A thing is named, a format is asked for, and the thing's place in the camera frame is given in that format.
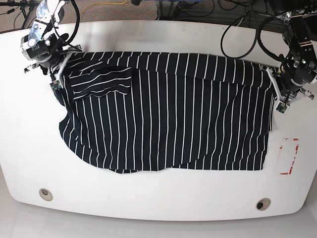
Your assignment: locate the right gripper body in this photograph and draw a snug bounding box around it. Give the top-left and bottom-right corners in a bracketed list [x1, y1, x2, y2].
[21, 42, 66, 69]

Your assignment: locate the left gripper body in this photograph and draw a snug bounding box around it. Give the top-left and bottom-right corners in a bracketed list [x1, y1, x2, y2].
[280, 63, 317, 96]

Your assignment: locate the black white striped T-shirt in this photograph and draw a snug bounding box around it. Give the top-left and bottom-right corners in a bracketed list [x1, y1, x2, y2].
[55, 52, 274, 174]

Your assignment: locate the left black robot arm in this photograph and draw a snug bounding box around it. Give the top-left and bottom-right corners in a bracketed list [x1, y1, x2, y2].
[269, 0, 317, 92]

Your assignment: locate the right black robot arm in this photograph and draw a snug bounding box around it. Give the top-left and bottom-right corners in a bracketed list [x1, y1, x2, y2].
[20, 0, 65, 72]

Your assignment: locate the black tripod stand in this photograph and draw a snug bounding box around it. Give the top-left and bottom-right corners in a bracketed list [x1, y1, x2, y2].
[0, 0, 40, 30]

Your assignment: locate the red tape rectangle marking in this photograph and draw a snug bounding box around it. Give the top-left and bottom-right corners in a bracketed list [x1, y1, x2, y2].
[276, 138, 300, 175]

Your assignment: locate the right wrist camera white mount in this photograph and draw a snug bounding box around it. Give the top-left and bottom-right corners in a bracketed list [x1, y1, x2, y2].
[23, 44, 82, 91]

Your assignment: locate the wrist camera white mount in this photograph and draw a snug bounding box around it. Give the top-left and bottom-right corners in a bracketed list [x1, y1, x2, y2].
[23, 44, 82, 91]
[260, 65, 317, 114]

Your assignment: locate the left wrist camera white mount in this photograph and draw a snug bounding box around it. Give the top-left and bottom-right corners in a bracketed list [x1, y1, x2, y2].
[260, 65, 317, 114]

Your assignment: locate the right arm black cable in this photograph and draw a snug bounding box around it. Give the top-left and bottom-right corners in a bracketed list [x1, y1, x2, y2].
[49, 0, 81, 54]

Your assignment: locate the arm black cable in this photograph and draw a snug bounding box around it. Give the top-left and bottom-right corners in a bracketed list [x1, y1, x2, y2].
[49, 0, 81, 54]
[220, 9, 290, 62]

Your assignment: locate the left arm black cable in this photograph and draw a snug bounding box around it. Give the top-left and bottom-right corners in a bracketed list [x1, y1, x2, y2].
[220, 9, 290, 62]

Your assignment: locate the yellow floor cable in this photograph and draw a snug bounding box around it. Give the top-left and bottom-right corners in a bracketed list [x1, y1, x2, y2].
[81, 1, 127, 15]

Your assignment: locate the right table cable grommet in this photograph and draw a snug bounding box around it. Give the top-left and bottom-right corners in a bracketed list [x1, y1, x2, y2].
[256, 198, 271, 211]

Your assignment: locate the table cable grommet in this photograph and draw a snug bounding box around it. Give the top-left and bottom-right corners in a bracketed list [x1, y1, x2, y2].
[39, 188, 53, 201]
[256, 198, 271, 211]

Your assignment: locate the left table cable grommet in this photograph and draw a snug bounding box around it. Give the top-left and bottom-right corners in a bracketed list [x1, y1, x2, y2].
[39, 188, 53, 201]

